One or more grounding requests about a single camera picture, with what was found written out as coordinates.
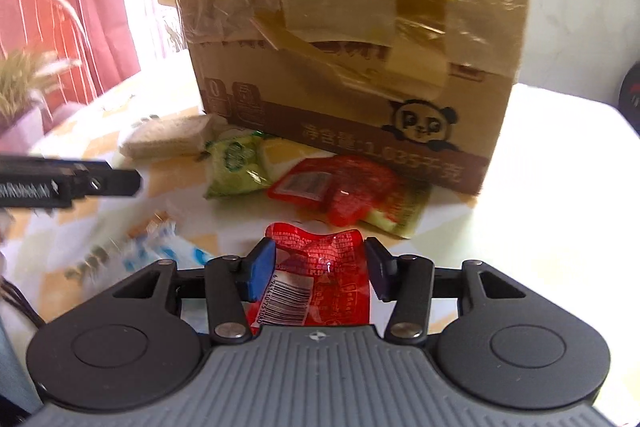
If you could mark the person's grey clothing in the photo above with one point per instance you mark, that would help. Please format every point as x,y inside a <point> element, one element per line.
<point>12,357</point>

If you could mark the light green snack packet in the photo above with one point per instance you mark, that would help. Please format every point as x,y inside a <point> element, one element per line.
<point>235,167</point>

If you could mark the beige wafer packet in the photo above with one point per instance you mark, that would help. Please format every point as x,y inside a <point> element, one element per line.
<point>170,137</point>

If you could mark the blue white snack packet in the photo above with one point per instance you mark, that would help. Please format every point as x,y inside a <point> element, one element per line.
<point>150,252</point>

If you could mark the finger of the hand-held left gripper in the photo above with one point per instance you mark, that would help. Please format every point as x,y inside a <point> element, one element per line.
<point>115,183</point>

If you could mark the yellow white snack packet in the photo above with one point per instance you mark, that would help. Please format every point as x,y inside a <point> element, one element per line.
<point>287,154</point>

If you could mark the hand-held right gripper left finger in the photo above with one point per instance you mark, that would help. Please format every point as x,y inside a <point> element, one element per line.
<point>260,269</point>

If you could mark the red snack packet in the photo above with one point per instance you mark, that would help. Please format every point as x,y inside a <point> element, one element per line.
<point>350,192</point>
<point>325,267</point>

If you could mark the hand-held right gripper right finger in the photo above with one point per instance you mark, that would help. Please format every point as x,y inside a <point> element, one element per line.
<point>377,269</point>

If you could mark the checked flower tablecloth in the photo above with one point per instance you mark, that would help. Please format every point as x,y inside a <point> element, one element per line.
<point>550,207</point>

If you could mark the brown cardboard box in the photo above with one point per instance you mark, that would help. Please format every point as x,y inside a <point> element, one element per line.
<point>350,32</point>

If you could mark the pale green flat packet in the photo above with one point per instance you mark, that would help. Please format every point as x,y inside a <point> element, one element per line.
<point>400,213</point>

